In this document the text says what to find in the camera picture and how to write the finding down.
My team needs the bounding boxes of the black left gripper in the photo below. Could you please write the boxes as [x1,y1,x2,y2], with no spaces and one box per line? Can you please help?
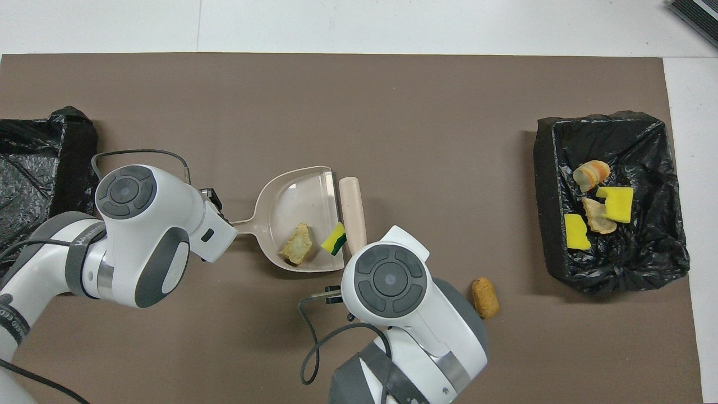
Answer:
[199,189,225,220]

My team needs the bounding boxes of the small yellow green sponge piece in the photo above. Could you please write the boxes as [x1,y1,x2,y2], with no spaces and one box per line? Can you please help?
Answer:
[320,222,347,256]

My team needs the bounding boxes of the beige rock chunk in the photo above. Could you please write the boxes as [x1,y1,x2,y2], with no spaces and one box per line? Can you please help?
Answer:
[582,196,618,235]
[279,223,314,266]

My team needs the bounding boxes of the beige plastic dustpan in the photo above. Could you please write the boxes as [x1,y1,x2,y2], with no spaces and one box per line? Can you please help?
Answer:
[231,166,346,274]

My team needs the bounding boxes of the beige hand brush black bristles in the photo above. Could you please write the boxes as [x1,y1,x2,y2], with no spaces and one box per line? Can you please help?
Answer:
[338,177,368,256]

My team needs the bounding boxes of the orange striped croissant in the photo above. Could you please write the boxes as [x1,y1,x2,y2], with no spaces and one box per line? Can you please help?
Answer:
[572,160,611,191]

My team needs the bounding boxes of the black bag lined bin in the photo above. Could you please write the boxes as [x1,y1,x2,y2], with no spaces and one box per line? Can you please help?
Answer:
[533,111,691,296]
[0,105,100,264]

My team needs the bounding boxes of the brown croquette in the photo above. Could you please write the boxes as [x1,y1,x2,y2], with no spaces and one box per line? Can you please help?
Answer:
[471,277,500,319]

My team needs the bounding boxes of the brown table mat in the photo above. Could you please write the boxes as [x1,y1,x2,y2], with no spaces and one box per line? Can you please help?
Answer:
[0,53,705,404]

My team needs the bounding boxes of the dark grey ribbed object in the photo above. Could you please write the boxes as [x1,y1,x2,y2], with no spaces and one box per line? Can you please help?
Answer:
[666,0,718,48]

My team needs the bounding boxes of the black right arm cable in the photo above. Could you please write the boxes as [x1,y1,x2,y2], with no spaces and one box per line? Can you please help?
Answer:
[299,289,393,404]

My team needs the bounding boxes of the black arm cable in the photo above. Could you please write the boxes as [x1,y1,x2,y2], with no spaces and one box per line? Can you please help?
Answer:
[299,289,393,404]
[91,149,192,186]

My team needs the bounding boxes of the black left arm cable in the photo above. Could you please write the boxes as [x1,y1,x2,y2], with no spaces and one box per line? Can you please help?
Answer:
[91,149,192,186]

